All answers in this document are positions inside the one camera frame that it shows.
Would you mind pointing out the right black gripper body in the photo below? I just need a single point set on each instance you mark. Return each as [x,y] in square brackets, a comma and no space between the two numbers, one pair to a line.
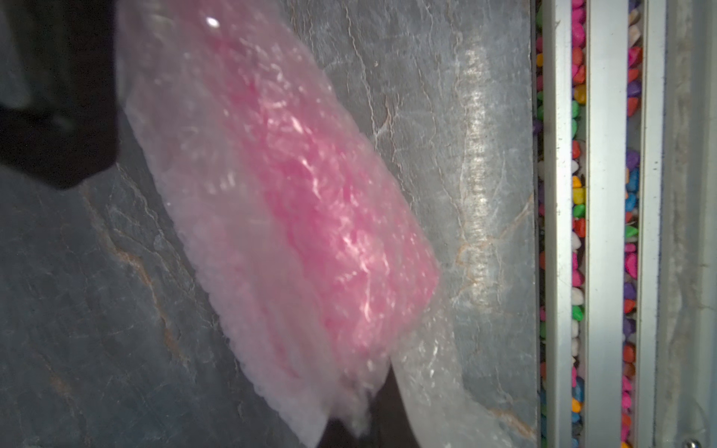
[66,129]

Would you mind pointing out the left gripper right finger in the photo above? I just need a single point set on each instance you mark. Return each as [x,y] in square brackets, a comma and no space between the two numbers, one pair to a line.
[390,424]

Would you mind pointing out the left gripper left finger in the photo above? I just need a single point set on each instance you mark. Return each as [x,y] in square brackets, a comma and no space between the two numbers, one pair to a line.
[336,435]

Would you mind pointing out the pink plastic wine glass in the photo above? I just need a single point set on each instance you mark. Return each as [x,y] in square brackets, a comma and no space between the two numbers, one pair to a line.
[340,211]

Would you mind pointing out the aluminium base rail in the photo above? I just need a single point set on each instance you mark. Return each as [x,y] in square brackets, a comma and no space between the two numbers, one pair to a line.
[625,137]

